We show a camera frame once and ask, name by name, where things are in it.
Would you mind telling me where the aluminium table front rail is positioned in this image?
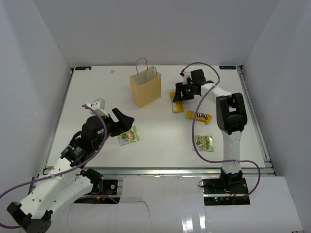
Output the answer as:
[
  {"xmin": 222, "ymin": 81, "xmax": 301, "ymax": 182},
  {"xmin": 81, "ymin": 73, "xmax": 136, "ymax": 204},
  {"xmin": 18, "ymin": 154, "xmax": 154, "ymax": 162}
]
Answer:
[{"xmin": 43, "ymin": 166, "xmax": 275, "ymax": 177}]

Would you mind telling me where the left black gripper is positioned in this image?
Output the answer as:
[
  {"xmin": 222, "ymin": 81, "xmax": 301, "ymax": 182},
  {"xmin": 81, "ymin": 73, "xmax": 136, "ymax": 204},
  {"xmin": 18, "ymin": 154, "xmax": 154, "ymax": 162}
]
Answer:
[{"xmin": 94, "ymin": 107, "xmax": 134, "ymax": 150}]

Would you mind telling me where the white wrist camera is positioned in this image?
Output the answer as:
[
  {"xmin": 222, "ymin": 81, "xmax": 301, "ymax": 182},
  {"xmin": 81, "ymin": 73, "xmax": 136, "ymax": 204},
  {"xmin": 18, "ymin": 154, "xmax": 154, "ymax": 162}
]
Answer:
[
  {"xmin": 180, "ymin": 69, "xmax": 192, "ymax": 85},
  {"xmin": 85, "ymin": 98, "xmax": 108, "ymax": 117}
]

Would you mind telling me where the right green Himalaya sachet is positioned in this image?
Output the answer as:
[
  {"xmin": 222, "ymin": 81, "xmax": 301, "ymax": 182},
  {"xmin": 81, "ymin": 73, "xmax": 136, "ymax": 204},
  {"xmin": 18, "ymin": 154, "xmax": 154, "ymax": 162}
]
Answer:
[{"xmin": 192, "ymin": 135, "xmax": 214, "ymax": 152}]

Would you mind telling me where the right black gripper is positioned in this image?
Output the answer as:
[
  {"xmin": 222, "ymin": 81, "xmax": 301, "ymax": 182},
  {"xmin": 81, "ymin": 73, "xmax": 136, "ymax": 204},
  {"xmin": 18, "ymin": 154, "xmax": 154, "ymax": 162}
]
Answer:
[{"xmin": 174, "ymin": 82, "xmax": 196, "ymax": 102}]

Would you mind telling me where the brown paper bag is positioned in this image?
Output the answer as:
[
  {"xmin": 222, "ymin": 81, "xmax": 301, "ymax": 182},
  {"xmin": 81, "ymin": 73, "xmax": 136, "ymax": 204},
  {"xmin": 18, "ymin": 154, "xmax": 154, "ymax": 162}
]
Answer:
[{"xmin": 129, "ymin": 57, "xmax": 161, "ymax": 108}]

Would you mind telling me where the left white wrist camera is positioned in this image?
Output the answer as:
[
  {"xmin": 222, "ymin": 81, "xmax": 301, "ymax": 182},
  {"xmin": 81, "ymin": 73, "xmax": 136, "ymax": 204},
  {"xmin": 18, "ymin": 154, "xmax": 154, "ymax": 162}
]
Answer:
[{"xmin": 85, "ymin": 98, "xmax": 108, "ymax": 117}]

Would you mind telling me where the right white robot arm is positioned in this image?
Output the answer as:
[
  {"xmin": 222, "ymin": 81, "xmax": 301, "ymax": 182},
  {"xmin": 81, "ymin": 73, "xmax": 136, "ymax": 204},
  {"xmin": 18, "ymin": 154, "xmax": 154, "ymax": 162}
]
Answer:
[{"xmin": 173, "ymin": 69, "xmax": 247, "ymax": 194}]

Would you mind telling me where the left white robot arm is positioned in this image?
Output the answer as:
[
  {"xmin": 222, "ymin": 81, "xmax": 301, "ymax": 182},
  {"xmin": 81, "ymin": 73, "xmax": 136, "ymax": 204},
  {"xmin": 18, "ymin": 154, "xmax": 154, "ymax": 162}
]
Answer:
[{"xmin": 7, "ymin": 104, "xmax": 135, "ymax": 233}]

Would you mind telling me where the left green Himalaya sachet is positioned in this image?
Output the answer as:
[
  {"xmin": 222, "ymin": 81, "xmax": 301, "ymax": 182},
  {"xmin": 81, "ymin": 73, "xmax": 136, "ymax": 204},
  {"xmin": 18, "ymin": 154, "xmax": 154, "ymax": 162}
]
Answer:
[{"xmin": 118, "ymin": 126, "xmax": 140, "ymax": 146}]

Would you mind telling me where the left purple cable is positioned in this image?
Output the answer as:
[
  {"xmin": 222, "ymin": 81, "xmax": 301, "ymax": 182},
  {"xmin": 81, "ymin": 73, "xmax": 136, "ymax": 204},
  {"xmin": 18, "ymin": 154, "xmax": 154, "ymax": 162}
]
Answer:
[{"xmin": 0, "ymin": 103, "xmax": 120, "ymax": 229}]

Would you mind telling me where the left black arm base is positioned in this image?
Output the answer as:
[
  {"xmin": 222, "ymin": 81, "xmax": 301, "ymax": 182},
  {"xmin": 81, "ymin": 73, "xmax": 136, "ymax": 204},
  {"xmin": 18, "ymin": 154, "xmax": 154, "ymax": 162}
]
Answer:
[{"xmin": 86, "ymin": 180, "xmax": 119, "ymax": 195}]

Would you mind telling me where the right blue corner label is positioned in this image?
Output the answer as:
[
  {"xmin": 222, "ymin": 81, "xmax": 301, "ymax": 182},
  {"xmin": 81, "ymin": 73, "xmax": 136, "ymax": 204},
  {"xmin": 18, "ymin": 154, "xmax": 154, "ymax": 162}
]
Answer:
[{"xmin": 219, "ymin": 66, "xmax": 236, "ymax": 70}]

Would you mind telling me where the blue corner label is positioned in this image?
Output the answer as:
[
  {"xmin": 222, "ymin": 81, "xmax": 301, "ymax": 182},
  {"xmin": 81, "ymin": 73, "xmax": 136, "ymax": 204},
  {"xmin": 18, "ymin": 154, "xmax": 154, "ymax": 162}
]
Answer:
[
  {"xmin": 219, "ymin": 66, "xmax": 236, "ymax": 70},
  {"xmin": 75, "ymin": 66, "xmax": 92, "ymax": 70}
]

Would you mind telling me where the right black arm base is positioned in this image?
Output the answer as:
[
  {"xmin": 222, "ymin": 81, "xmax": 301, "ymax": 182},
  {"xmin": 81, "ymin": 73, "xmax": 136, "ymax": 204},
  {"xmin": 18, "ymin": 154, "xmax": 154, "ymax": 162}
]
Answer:
[{"xmin": 198, "ymin": 178, "xmax": 251, "ymax": 206}]

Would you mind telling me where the green himalaya sachet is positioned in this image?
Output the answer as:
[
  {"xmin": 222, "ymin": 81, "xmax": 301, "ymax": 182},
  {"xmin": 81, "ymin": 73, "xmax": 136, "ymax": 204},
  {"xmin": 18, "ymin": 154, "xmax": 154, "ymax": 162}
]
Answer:
[
  {"xmin": 118, "ymin": 126, "xmax": 140, "ymax": 146},
  {"xmin": 192, "ymin": 135, "xmax": 214, "ymax": 152}
]

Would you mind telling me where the yellow wrapped snack bar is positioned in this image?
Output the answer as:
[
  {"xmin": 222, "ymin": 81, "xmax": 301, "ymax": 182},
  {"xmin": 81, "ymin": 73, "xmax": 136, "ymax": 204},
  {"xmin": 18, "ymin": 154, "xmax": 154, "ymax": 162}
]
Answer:
[{"xmin": 170, "ymin": 92, "xmax": 184, "ymax": 113}]

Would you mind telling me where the yellow M&M candy pack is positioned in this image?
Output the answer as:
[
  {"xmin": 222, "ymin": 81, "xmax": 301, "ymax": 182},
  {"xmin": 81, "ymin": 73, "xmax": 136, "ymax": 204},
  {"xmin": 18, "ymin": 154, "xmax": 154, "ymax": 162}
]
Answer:
[{"xmin": 186, "ymin": 110, "xmax": 212, "ymax": 124}]

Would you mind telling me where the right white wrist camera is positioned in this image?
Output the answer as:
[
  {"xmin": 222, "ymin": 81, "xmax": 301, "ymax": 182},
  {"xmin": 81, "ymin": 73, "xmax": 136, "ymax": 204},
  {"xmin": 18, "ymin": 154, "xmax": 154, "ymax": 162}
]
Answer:
[{"xmin": 180, "ymin": 69, "xmax": 192, "ymax": 85}]

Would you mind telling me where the left blue corner label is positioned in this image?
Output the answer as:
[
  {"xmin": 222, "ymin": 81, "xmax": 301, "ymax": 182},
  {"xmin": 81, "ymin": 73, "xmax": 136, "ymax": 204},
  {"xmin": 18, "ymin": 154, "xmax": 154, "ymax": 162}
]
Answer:
[{"xmin": 75, "ymin": 66, "xmax": 92, "ymax": 70}]

